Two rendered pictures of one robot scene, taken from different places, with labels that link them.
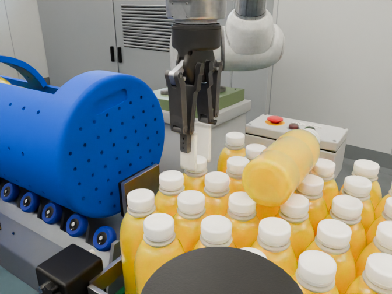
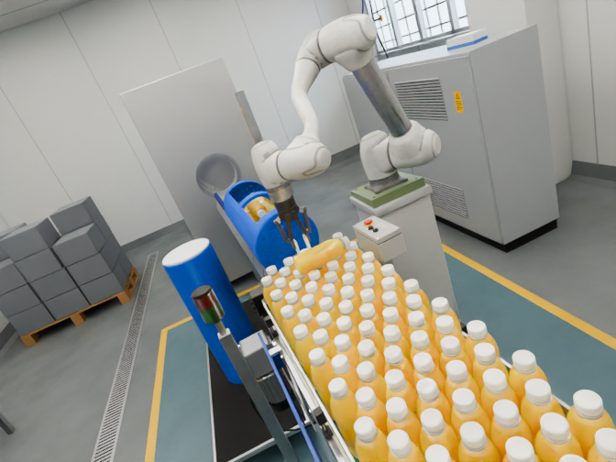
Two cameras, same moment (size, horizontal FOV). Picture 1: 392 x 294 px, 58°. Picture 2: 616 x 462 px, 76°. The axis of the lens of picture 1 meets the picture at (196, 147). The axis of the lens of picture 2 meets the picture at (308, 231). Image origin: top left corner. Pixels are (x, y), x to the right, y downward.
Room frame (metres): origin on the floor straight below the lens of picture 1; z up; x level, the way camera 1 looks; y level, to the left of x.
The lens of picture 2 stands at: (-0.41, -0.98, 1.73)
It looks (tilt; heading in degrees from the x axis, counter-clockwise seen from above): 22 degrees down; 44
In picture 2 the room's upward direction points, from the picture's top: 21 degrees counter-clockwise
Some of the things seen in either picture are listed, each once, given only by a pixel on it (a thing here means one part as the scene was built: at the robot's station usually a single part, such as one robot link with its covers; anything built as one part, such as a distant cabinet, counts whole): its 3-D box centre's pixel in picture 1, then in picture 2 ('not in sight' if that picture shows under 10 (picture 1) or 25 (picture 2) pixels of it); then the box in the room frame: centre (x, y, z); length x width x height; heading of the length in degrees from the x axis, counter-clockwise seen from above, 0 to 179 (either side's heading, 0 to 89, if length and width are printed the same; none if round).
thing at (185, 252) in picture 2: not in sight; (185, 251); (0.65, 0.97, 1.03); 0.28 x 0.28 x 0.01
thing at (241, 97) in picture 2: not in sight; (281, 198); (1.71, 1.17, 0.85); 0.06 x 0.06 x 1.70; 56
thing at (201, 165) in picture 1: (195, 164); not in sight; (0.56, 0.00, 1.09); 0.04 x 0.04 x 0.02
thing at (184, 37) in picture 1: (196, 53); (287, 209); (0.56, 0.00, 1.28); 0.08 x 0.07 x 0.09; 147
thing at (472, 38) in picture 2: not in sight; (466, 40); (2.58, -0.13, 1.48); 0.24 x 0.12 x 0.08; 60
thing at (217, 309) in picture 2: not in sight; (211, 311); (0.10, -0.01, 1.18); 0.06 x 0.06 x 0.05
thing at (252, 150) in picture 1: (255, 151); not in sight; (0.61, -0.11, 1.09); 0.04 x 0.04 x 0.02
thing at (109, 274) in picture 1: (172, 223); not in sight; (0.57, 0.04, 0.96); 0.40 x 0.01 x 0.03; 146
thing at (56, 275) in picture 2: not in sight; (60, 267); (0.93, 4.26, 0.59); 1.20 x 0.80 x 1.19; 142
